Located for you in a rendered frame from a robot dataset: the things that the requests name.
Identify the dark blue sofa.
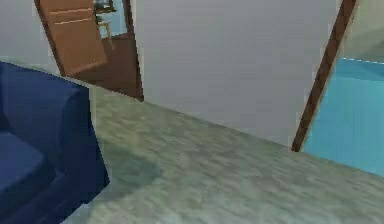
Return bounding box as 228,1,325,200
0,61,111,224

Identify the brown wooden room door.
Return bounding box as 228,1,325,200
38,0,109,77

